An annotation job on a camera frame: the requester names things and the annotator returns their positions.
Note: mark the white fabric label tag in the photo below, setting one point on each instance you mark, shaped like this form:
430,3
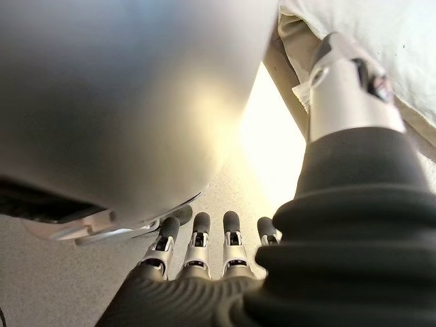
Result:
302,97

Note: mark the white duvet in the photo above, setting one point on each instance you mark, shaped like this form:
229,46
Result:
391,30

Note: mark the large grey rounded appliance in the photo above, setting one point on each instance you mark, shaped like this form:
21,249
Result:
102,102

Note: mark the right robot hand black silver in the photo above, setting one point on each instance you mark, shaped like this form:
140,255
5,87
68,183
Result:
340,245

